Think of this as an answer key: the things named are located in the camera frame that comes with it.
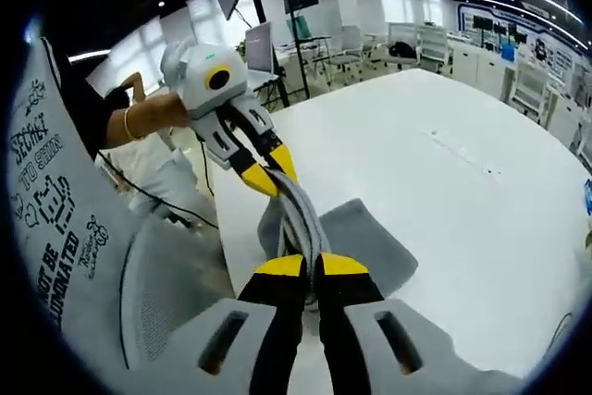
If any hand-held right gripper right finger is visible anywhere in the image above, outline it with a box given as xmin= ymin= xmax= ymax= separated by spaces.
xmin=316 ymin=251 xmax=524 ymax=395

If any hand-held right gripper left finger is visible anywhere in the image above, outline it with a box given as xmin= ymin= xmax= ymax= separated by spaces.
xmin=138 ymin=253 xmax=319 ymax=395

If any grey towel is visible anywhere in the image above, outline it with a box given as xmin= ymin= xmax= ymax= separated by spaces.
xmin=256 ymin=167 xmax=420 ymax=308

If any person's left hand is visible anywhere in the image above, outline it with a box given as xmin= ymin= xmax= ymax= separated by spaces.
xmin=140 ymin=92 xmax=191 ymax=136

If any grey display panel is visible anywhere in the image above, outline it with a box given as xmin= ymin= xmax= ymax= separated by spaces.
xmin=243 ymin=22 xmax=276 ymax=75

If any black pole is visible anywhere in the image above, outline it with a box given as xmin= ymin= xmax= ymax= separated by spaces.
xmin=243 ymin=0 xmax=291 ymax=108

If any grey mesh office chair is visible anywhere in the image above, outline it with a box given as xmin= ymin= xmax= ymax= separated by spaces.
xmin=118 ymin=216 xmax=238 ymax=368

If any teal panel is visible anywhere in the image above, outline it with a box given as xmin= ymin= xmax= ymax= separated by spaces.
xmin=290 ymin=15 xmax=311 ymax=41

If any black sleeve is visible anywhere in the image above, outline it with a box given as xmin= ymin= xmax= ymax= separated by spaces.
xmin=55 ymin=55 xmax=115 ymax=161

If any black bag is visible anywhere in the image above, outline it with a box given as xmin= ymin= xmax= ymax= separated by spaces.
xmin=388 ymin=41 xmax=420 ymax=61

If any printed white shirt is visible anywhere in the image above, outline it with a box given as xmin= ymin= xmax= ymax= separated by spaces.
xmin=6 ymin=36 xmax=140 ymax=364

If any group of white office chairs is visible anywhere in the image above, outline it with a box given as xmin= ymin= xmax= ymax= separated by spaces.
xmin=318 ymin=19 xmax=592 ymax=160

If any white tabletop socket strip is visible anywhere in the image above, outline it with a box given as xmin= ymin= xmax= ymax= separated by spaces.
xmin=418 ymin=129 xmax=503 ymax=177

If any gold bracelet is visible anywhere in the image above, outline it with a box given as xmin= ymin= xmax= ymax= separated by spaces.
xmin=123 ymin=105 xmax=144 ymax=142

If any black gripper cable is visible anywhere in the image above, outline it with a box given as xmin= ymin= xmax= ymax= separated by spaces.
xmin=95 ymin=134 xmax=219 ymax=229

